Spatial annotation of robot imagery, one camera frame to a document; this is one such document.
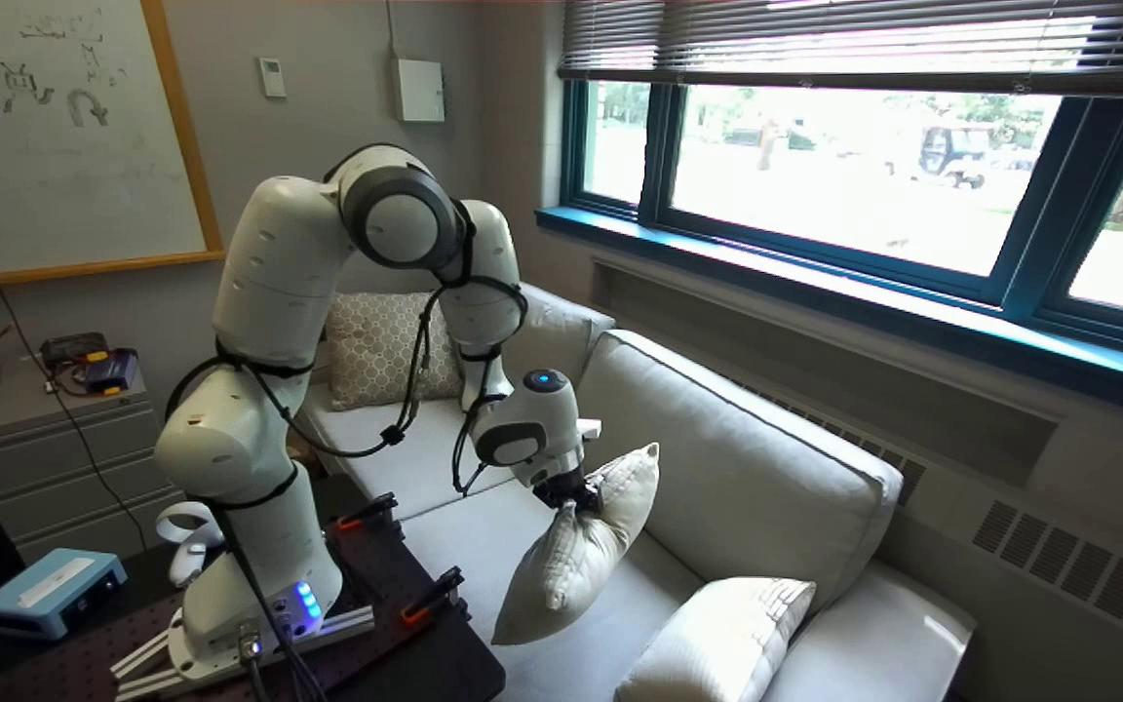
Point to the dark window blinds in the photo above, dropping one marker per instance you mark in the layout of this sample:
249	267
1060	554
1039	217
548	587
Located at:
848	42

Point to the grey aluminium base rail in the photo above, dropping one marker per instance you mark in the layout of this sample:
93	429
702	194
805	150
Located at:
328	627

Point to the blue and white box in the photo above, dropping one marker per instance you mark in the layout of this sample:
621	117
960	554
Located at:
51	587

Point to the wide teal framed window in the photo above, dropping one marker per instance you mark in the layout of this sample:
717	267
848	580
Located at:
662	142

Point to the black and orange device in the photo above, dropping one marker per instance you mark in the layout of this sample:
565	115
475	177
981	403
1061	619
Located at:
93	367

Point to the wood framed whiteboard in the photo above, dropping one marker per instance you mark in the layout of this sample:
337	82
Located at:
58	132

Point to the grey sofa back cushion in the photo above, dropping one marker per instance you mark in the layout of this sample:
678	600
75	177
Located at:
565	332
743	472

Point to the wall heater vent grille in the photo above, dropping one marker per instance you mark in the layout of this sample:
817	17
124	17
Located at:
1081	572

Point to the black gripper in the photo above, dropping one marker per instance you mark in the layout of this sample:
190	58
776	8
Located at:
565	476

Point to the white VR controller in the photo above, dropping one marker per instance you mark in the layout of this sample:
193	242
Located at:
190	528

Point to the black orange clamp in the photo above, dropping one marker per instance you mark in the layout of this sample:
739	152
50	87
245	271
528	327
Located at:
368	514
432	601

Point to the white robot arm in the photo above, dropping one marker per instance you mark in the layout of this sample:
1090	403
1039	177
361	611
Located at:
275	327

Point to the small cream pleated pillow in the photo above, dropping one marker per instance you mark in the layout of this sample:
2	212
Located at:
721	639
574	553

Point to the grey sofa seat cushion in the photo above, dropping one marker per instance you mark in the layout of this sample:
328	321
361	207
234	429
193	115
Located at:
379	435
510	546

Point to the white wall thermostat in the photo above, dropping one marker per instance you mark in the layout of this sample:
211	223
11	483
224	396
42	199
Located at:
271	80

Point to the black robot table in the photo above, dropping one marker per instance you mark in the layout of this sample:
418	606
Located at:
448	663

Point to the white wall box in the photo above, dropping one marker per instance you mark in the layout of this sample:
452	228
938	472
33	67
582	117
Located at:
418	87

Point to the white drawer cabinet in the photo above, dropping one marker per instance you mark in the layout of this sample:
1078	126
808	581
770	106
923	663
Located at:
58	454

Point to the grey fabric sofa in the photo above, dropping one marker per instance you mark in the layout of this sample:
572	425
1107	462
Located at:
743	483

